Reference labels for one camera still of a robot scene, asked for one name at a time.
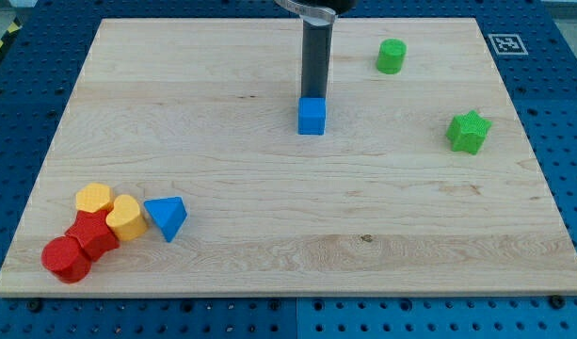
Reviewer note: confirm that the robot arm end with band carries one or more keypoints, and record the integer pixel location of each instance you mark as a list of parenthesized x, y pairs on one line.
[(319, 12)]

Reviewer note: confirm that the blue triangle block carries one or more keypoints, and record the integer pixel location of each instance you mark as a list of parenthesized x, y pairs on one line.
[(168, 214)]

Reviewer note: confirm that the light wooden board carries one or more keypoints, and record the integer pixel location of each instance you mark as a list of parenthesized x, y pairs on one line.
[(377, 206)]

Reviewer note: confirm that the green cylinder block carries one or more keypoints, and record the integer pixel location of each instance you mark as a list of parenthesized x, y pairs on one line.
[(391, 56)]

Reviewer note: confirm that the yellow heart block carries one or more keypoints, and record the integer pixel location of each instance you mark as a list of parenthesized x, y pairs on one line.
[(125, 219)]

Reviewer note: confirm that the red cylinder block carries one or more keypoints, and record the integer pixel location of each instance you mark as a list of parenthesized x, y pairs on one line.
[(65, 259)]

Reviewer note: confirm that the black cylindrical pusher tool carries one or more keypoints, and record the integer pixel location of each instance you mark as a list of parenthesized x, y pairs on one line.
[(316, 47)]

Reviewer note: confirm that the yellow hexagon block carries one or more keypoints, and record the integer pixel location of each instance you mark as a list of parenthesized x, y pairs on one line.
[(94, 197)]

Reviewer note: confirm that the white fiducial marker tag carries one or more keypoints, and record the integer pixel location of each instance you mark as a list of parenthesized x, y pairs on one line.
[(507, 44)]

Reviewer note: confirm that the red star block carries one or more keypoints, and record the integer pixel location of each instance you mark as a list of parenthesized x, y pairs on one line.
[(93, 234)]

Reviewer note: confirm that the blue cube block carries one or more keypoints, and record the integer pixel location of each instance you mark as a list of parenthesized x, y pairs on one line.
[(311, 119)]

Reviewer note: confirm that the green star block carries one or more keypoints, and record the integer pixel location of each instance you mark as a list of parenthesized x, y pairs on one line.
[(468, 132)]

